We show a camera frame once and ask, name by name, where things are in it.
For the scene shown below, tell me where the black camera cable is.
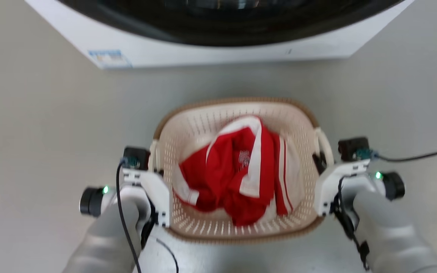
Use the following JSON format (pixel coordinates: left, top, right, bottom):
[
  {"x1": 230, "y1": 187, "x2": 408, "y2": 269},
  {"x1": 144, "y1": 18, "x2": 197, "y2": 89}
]
[
  {"x1": 371, "y1": 146, "x2": 437, "y2": 163},
  {"x1": 115, "y1": 159, "x2": 143, "y2": 273}
]

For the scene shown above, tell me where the dark glass washer door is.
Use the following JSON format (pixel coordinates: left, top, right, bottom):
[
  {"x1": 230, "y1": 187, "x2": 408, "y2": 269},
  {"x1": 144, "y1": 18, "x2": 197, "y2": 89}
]
[{"x1": 58, "y1": 0, "x2": 406, "y2": 47}]

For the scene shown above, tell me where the black left camera cable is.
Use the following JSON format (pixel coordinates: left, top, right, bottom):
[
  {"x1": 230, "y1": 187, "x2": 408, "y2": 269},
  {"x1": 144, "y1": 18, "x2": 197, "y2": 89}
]
[{"x1": 115, "y1": 159, "x2": 143, "y2": 273}]

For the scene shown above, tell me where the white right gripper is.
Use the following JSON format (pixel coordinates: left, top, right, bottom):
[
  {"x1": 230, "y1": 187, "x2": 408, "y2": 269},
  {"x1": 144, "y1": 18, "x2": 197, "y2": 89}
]
[{"x1": 312, "y1": 151, "x2": 371, "y2": 217}]

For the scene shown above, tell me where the white washing machine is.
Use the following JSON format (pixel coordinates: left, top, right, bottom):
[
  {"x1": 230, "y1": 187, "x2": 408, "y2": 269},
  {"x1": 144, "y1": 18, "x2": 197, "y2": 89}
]
[{"x1": 24, "y1": 0, "x2": 415, "y2": 70}]

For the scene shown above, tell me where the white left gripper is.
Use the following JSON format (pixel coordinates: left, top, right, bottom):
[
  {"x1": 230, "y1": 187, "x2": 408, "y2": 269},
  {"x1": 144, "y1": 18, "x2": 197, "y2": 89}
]
[{"x1": 121, "y1": 167, "x2": 172, "y2": 229}]

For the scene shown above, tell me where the red and white garment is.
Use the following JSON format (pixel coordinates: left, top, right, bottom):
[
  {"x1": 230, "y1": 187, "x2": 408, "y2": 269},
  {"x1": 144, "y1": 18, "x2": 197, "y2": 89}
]
[{"x1": 173, "y1": 115, "x2": 305, "y2": 227}]

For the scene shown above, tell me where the beige plastic laundry basket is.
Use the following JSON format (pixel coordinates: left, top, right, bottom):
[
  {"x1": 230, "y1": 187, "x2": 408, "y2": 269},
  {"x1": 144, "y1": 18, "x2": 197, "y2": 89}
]
[{"x1": 148, "y1": 97, "x2": 335, "y2": 245}]

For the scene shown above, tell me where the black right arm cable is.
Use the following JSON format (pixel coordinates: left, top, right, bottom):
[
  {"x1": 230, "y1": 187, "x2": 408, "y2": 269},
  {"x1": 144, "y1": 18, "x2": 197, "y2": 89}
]
[{"x1": 332, "y1": 176, "x2": 371, "y2": 271}]

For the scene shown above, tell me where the black right camera cable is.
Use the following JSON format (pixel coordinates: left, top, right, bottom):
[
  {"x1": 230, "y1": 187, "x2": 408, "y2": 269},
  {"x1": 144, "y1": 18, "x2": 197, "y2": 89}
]
[{"x1": 371, "y1": 146, "x2": 437, "y2": 163}]

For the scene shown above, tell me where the blue energy label sticker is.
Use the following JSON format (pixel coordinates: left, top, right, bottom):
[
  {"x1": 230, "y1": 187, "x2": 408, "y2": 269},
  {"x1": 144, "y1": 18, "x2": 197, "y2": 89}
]
[{"x1": 88, "y1": 49, "x2": 132, "y2": 69}]

